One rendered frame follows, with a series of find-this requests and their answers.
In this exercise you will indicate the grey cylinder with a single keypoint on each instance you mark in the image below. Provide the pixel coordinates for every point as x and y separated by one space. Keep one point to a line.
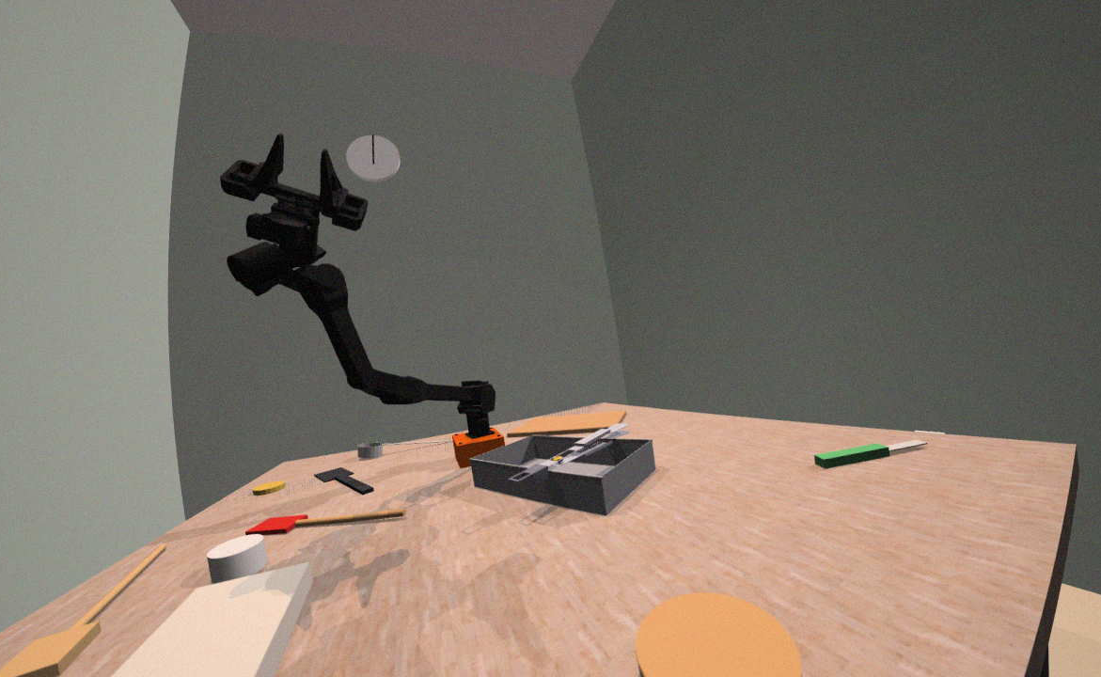
240 557

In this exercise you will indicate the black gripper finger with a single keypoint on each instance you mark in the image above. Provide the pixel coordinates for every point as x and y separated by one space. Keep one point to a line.
265 173
332 195

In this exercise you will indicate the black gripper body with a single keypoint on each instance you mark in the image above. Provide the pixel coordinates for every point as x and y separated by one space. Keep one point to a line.
292 201

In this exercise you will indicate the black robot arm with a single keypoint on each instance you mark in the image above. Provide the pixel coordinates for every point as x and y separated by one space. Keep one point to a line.
323 287

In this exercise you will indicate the grey spatula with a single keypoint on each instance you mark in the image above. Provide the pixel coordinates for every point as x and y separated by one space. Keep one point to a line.
342 476

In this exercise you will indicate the red spatula with wooden handle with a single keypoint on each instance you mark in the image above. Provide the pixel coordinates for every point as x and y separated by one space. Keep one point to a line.
284 524

